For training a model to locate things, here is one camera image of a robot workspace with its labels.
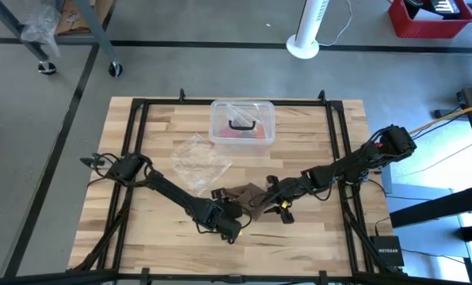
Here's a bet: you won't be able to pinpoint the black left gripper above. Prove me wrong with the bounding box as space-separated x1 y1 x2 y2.
210 189 253 243

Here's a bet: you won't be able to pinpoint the white fan cable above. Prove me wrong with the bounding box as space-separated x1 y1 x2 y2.
318 0 354 48

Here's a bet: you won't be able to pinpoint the yellow cable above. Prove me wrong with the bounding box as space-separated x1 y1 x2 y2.
408 101 472 135

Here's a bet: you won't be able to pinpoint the brown elastic bandage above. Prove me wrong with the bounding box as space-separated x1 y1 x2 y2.
223 182 276 222

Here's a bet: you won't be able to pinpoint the clear plastic storage box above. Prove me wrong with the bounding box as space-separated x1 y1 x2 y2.
208 99 276 146

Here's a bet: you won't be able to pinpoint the black equipment in crate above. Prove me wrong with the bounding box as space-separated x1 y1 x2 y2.
404 0 461 19

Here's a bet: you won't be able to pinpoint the clear plastic bag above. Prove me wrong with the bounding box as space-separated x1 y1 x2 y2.
169 133 234 196

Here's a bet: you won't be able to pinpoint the red plastic crate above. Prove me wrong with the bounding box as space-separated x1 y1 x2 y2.
387 0 472 40

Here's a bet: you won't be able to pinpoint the black network switch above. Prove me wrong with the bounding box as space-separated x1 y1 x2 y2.
369 235 405 267

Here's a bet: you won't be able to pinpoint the grey metal cart frame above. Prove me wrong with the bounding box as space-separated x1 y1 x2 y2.
0 0 123 78

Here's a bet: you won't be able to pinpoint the crumpled clear plastic wrap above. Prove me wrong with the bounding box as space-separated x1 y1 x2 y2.
21 0 63 56

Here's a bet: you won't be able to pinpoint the white and black tower fan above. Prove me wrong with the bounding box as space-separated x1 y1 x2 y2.
285 0 330 60

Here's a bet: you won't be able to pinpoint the brown cardboard sheet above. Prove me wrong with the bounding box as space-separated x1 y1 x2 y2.
55 0 114 36

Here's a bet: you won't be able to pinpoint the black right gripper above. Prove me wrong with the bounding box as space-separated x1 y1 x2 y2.
255 173 316 225

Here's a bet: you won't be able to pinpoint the black metal stand beams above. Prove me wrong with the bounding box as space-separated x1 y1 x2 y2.
390 85 472 242

